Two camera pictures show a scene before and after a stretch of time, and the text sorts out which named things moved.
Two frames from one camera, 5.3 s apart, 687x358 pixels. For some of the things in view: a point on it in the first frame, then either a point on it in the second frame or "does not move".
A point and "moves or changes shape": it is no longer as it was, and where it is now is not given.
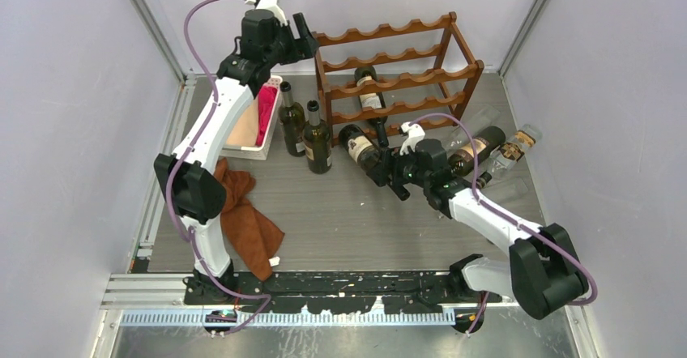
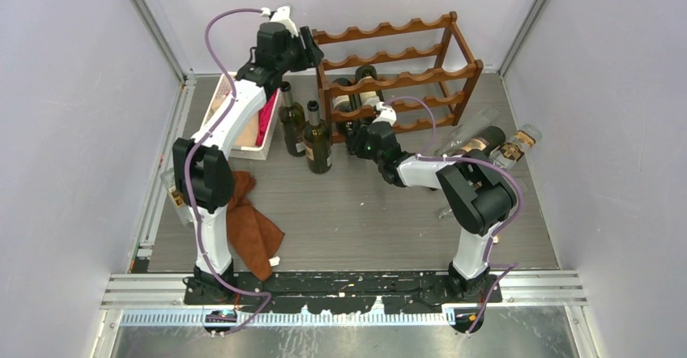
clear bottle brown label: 507,155 does not move
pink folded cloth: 266,102 does not move
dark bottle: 364,151 moves or changes shape
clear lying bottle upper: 458,137 does not move
